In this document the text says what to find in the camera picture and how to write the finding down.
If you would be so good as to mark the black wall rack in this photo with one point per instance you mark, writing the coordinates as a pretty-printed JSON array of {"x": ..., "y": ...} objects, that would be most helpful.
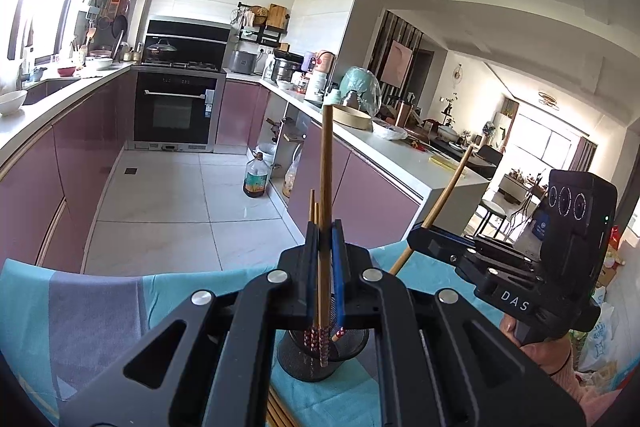
[{"x": 260, "y": 34}]

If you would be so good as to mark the blue grey tablecloth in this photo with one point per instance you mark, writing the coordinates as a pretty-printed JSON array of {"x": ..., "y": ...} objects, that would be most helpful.
[{"x": 100, "y": 332}]

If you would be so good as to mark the wooden chopstick patterned end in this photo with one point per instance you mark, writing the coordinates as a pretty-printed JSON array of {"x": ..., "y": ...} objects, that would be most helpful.
[
  {"x": 312, "y": 207},
  {"x": 450, "y": 187},
  {"x": 327, "y": 167},
  {"x": 317, "y": 213}
]

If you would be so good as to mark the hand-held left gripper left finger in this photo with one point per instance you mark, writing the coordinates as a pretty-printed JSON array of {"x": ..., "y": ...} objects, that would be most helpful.
[{"x": 317, "y": 257}]

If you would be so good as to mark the person's right forearm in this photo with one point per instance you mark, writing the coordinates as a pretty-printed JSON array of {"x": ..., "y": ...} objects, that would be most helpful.
[{"x": 587, "y": 389}]

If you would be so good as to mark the pink wall painting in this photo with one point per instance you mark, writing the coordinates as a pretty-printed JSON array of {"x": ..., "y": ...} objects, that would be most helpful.
[{"x": 397, "y": 63}]

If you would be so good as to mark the bagged food in cabinet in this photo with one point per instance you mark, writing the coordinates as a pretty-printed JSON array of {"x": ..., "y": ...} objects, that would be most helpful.
[{"x": 291, "y": 179}]

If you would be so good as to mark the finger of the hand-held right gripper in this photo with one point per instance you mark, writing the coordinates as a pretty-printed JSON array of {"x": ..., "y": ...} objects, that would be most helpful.
[
  {"x": 450, "y": 232},
  {"x": 435, "y": 249}
]

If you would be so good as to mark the hanging frying pan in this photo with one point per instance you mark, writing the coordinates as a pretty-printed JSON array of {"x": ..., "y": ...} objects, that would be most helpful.
[{"x": 119, "y": 27}]

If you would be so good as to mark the wok with glass lid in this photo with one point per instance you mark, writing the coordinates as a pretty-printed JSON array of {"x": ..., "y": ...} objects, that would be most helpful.
[{"x": 160, "y": 48}]

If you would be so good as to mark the person's right hand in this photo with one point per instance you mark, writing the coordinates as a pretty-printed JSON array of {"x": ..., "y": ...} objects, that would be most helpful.
[{"x": 542, "y": 357}]

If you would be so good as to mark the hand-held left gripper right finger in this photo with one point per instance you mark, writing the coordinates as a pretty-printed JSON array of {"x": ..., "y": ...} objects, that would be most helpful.
[{"x": 336, "y": 267}]

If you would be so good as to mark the large white bowl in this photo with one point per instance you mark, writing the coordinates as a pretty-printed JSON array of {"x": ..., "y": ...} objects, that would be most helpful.
[{"x": 12, "y": 103}]

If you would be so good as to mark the clear plastic bag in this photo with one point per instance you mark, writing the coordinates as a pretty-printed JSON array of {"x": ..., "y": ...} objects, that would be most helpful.
[{"x": 390, "y": 132}]

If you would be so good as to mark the pink bowl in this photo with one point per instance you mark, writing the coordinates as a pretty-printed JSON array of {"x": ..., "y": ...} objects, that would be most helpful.
[{"x": 66, "y": 71}]

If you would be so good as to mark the cooking oil bottle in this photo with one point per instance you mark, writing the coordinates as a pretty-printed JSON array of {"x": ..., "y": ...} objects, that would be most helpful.
[{"x": 256, "y": 179}]

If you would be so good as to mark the round bamboo steamer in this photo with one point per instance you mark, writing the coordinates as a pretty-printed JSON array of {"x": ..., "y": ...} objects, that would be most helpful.
[{"x": 352, "y": 118}]

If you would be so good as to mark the green plastic cover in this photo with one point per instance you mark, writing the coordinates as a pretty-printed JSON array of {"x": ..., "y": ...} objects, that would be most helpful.
[{"x": 360, "y": 89}]

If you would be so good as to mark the pink base cabinets under peninsula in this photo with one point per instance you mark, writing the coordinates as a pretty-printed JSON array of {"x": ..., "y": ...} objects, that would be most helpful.
[{"x": 375, "y": 202}]

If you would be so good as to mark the black mesh holder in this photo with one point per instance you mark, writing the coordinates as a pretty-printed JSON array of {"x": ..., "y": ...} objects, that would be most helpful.
[{"x": 295, "y": 359}]

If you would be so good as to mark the black range hood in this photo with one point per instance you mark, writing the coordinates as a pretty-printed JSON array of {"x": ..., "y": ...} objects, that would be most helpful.
[{"x": 200, "y": 39}]

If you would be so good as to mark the pink base cabinets under window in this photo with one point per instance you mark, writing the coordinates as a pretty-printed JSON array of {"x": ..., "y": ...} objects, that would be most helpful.
[{"x": 75, "y": 157}]

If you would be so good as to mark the black built-in oven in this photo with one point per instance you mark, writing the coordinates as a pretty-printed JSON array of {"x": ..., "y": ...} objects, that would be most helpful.
[{"x": 175, "y": 109}]

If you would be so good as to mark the round ceiling lamp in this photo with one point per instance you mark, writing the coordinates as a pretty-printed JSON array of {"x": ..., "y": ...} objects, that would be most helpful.
[{"x": 548, "y": 99}]

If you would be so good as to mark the silver rice cooker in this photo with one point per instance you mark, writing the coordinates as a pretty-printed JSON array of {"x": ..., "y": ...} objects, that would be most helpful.
[{"x": 242, "y": 62}]

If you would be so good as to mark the stainless steel pot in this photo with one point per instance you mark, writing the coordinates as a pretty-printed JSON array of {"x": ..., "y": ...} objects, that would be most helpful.
[{"x": 286, "y": 69}]

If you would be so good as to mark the pink thermos jug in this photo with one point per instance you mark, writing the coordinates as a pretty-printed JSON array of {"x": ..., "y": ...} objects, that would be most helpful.
[{"x": 324, "y": 61}]

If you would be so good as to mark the white canister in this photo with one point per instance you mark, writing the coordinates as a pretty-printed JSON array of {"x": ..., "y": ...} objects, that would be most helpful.
[{"x": 316, "y": 87}]

